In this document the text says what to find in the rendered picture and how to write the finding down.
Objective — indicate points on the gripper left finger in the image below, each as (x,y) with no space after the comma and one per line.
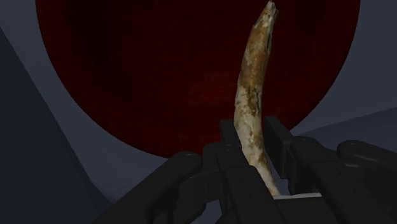
(235,186)

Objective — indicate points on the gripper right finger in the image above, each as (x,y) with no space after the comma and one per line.
(325,173)

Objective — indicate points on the mottled tan curved stick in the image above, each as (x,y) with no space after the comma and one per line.
(252,90)

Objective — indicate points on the dark red round plate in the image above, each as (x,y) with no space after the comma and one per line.
(149,71)

